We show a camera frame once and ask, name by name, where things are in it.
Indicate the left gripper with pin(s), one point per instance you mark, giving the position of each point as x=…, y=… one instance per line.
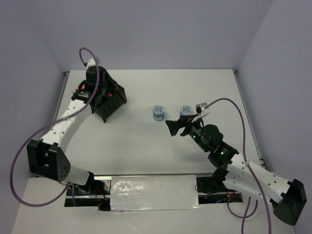
x=113, y=84

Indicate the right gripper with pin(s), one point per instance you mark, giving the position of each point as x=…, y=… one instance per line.
x=174, y=125

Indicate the pink cap pen tube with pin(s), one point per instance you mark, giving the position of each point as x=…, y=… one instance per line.
x=81, y=86

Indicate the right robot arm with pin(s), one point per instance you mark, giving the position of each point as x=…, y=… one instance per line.
x=233, y=172

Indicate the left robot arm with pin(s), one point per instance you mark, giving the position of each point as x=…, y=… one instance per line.
x=47, y=157

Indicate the black slotted organizer box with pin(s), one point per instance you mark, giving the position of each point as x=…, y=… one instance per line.
x=106, y=106

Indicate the silver tape panel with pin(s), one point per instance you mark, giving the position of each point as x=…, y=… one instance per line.
x=148, y=193

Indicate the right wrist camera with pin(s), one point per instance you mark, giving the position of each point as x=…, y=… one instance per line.
x=201, y=110

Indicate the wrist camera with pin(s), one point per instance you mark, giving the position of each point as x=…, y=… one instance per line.
x=201, y=110
x=92, y=62

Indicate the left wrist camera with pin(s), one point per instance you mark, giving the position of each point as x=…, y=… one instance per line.
x=92, y=62

